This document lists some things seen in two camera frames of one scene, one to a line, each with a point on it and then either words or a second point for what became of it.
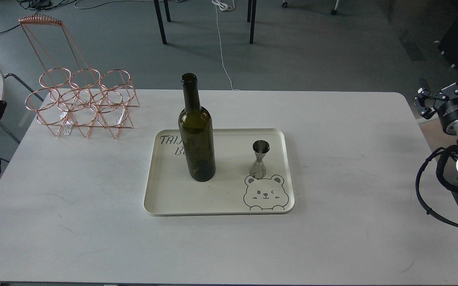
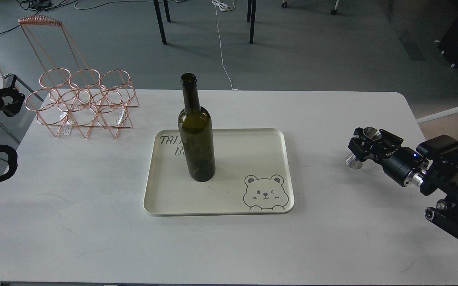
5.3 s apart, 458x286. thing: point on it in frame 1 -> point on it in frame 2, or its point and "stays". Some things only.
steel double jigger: (261, 147) -> (370, 133)
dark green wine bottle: (196, 134) stays
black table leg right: (251, 18) stays
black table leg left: (160, 18) stays
